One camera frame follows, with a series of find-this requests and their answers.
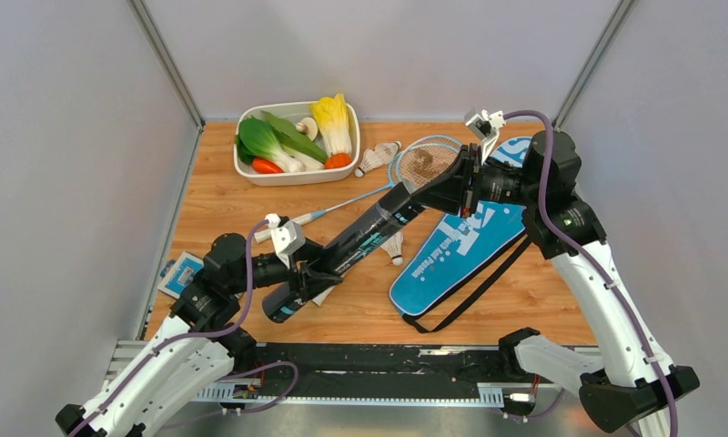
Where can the black shuttlecock tube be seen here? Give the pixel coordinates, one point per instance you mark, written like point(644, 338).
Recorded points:
point(383, 219)

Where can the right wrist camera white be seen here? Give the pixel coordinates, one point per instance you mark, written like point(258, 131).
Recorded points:
point(487, 127)

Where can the yellow cabbage toy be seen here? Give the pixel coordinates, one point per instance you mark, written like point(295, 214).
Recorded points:
point(332, 117)

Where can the green bok choy toy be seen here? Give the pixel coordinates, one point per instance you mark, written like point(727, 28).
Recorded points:
point(256, 139)

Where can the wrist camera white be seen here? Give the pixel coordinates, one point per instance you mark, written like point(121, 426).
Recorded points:
point(487, 127)
point(286, 236)

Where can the white shuttlecock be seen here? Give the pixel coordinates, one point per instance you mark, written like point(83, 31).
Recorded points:
point(370, 160)
point(387, 151)

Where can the green leaf vegetable toy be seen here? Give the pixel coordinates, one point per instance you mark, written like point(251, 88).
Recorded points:
point(289, 136)

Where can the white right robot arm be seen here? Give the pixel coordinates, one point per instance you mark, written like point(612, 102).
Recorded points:
point(634, 381)

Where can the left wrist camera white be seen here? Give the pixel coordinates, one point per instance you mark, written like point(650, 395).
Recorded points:
point(286, 236)

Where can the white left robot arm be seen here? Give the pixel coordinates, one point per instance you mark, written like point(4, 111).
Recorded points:
point(202, 338)

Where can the blue racket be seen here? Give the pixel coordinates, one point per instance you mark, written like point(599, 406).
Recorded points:
point(340, 205)
point(433, 173)

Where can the blue racket upper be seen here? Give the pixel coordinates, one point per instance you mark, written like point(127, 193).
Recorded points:
point(340, 205)

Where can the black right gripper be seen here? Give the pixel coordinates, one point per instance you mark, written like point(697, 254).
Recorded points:
point(451, 189)

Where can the blue book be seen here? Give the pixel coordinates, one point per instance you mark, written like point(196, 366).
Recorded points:
point(178, 273)

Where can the blue racket bag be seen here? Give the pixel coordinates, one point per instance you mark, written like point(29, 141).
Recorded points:
point(458, 249)

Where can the blue racket lower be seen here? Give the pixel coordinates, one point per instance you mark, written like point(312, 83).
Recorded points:
point(433, 173)

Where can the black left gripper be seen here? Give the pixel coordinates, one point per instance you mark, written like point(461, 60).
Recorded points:
point(313, 281)

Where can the beige mushroom toy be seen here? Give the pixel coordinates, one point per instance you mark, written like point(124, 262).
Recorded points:
point(308, 127)

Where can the red pepper toy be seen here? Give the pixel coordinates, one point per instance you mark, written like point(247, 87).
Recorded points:
point(264, 166)

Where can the white shuttlecock table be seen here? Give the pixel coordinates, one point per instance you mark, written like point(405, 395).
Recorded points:
point(393, 247)

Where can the white rectangular tray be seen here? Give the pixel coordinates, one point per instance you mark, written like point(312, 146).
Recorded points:
point(314, 172)

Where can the orange carrot toy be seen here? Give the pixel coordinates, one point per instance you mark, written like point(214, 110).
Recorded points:
point(338, 160)

